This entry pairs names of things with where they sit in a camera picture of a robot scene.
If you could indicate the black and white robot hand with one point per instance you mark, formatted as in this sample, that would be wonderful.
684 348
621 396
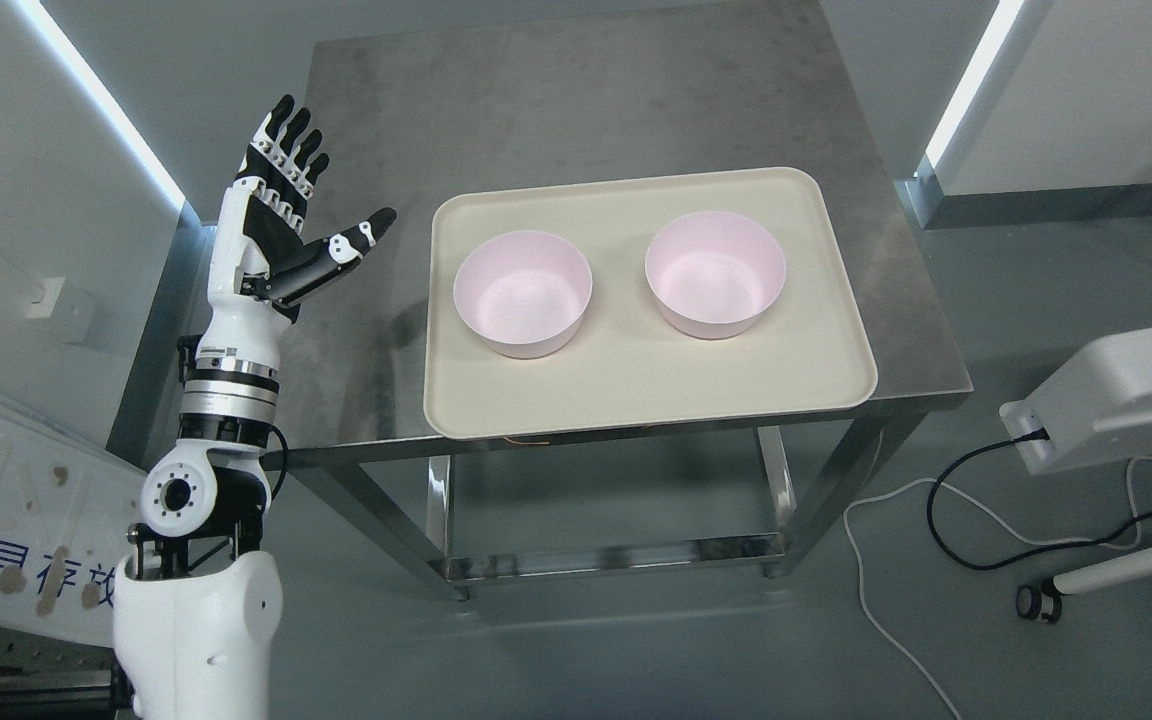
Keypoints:
260 258

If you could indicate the pink bowl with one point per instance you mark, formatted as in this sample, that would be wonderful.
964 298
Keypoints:
714 274
524 293

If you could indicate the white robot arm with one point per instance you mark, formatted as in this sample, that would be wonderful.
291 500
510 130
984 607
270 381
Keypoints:
198 602

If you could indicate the stainless steel table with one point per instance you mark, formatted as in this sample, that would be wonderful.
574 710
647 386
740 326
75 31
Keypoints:
413 120

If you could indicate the white signboard with blue text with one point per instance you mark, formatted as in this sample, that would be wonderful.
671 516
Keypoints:
65 506

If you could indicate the beige plastic tray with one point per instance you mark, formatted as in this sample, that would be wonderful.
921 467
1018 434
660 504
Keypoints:
627 367

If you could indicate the white stand leg with caster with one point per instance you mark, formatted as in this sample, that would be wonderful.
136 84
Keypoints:
1042 602

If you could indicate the white machine on stand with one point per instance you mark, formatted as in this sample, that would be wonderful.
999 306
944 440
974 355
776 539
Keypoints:
1096 408

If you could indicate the white wall socket box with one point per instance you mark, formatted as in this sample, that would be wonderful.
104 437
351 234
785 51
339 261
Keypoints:
65 312

